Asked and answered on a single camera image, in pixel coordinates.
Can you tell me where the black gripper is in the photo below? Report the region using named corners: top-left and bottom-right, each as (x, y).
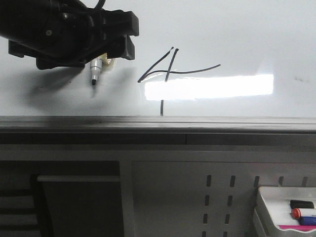
top-left (0, 0), bottom-right (139, 70)

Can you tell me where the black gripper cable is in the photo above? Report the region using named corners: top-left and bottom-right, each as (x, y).
top-left (92, 0), bottom-right (107, 12)

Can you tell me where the red capped marker in tray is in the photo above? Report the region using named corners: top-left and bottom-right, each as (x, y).
top-left (291, 208), bottom-right (316, 220)

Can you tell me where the white plastic marker tray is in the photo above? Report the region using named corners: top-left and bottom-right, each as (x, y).
top-left (253, 187), bottom-right (316, 237)

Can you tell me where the white black whiteboard marker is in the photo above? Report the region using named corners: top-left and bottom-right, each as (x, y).
top-left (90, 53), bottom-right (117, 86)

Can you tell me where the pink eraser in tray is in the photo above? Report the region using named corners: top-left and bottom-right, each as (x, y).
top-left (278, 225), bottom-right (316, 232)

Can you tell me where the blue capped marker in tray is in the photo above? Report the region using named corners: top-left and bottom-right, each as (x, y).
top-left (299, 216), bottom-right (316, 226)

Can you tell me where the grey metal pegboard cabinet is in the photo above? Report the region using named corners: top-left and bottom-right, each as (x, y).
top-left (0, 133), bottom-right (316, 237)

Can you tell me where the black capped marker in tray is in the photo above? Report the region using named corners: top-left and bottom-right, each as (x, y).
top-left (290, 199), bottom-right (316, 209)

